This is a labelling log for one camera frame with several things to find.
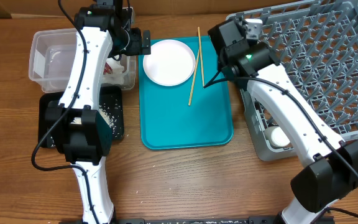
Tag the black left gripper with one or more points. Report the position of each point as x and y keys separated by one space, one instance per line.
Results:
x=137 y=47

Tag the teal plastic tray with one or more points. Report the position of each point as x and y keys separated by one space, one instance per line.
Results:
x=166 y=120

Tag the white napkin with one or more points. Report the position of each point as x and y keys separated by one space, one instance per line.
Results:
x=117 y=75

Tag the pink round plate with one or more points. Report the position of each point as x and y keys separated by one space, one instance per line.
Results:
x=170 y=63

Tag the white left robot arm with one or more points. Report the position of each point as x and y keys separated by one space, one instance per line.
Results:
x=79 y=132

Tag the grey dishwasher rack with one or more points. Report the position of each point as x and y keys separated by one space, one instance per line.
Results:
x=317 y=42

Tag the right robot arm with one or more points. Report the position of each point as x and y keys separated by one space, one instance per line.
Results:
x=330 y=166

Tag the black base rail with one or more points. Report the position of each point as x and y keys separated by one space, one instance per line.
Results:
x=249 y=220

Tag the rice food waste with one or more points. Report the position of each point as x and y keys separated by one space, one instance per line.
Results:
x=107 y=119

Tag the wooden chopstick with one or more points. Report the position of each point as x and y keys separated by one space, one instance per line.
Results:
x=194 y=78
x=201 y=55

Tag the cream plastic cup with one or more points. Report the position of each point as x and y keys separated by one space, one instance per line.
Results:
x=276 y=137

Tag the red snack wrapper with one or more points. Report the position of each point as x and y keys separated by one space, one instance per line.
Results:
x=107 y=69

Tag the clear plastic bin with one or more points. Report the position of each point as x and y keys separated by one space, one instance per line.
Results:
x=51 y=58

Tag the black tray bin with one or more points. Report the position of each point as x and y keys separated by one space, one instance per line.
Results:
x=117 y=105

